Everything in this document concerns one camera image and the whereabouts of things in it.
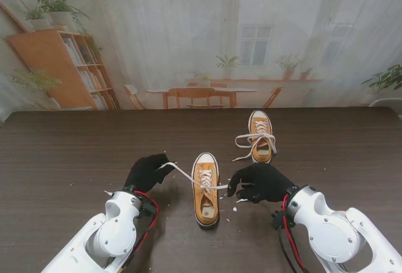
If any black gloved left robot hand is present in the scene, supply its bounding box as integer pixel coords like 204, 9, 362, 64
123, 153, 170, 195

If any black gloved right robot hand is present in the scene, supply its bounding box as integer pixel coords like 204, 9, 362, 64
225, 163, 298, 205

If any yellow canvas sneaker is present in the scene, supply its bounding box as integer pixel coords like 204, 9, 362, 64
191, 153, 221, 231
247, 110, 274, 164

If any printed room scene backdrop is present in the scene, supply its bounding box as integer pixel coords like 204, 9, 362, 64
0, 0, 402, 110

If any red cable on left arm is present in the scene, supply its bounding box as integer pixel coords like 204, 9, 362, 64
134, 190, 160, 255

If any red cable on arm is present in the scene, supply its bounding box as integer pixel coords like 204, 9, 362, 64
134, 190, 160, 255
281, 194, 308, 272

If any red cable on right arm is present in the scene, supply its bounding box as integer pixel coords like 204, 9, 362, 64
281, 194, 308, 272

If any black cable on table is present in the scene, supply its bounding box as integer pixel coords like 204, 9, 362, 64
278, 228, 298, 273

